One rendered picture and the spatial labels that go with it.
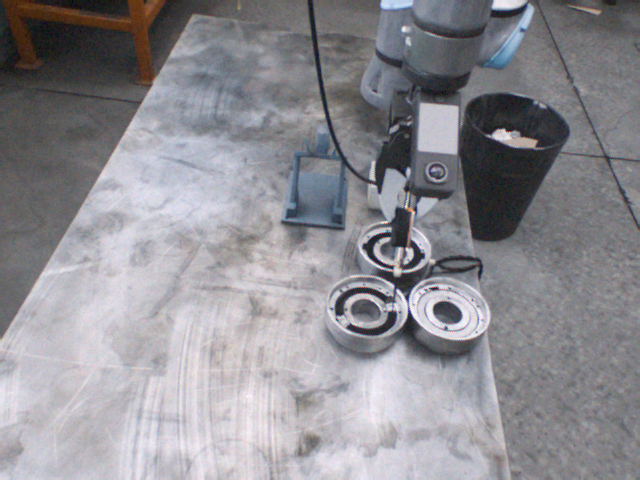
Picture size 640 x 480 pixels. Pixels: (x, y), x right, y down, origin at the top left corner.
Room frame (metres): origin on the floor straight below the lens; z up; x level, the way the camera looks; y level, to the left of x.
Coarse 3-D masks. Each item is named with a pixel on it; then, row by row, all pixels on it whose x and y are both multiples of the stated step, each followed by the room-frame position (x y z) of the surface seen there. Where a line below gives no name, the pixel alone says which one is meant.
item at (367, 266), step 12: (372, 228) 0.64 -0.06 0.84; (384, 228) 0.65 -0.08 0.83; (360, 240) 0.61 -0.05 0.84; (384, 240) 0.63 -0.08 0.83; (420, 240) 0.64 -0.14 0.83; (360, 252) 0.59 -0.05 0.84; (384, 252) 0.62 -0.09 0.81; (408, 252) 0.61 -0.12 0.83; (360, 264) 0.58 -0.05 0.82; (372, 264) 0.57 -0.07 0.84; (420, 264) 0.59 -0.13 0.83; (384, 276) 0.56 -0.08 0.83; (408, 276) 0.56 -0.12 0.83; (420, 276) 0.57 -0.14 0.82
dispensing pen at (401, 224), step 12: (408, 180) 0.60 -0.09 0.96; (408, 192) 0.58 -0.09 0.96; (408, 204) 0.57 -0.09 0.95; (396, 216) 0.55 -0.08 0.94; (408, 216) 0.55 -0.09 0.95; (396, 228) 0.54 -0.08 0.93; (408, 228) 0.54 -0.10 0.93; (396, 240) 0.53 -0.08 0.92; (396, 252) 0.54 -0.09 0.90; (396, 264) 0.53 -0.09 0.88; (396, 276) 0.52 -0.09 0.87; (396, 288) 0.51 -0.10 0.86
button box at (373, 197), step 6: (372, 162) 0.80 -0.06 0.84; (372, 168) 0.78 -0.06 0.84; (408, 168) 0.79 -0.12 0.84; (372, 174) 0.76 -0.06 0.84; (408, 174) 0.77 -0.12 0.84; (372, 186) 0.73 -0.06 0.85; (372, 192) 0.73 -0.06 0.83; (402, 192) 0.73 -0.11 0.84; (372, 198) 0.73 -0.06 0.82; (378, 198) 0.73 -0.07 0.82; (402, 198) 0.73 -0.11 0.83; (372, 204) 0.73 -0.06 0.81; (378, 204) 0.73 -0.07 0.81; (402, 204) 0.73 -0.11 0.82; (378, 210) 0.73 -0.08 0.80
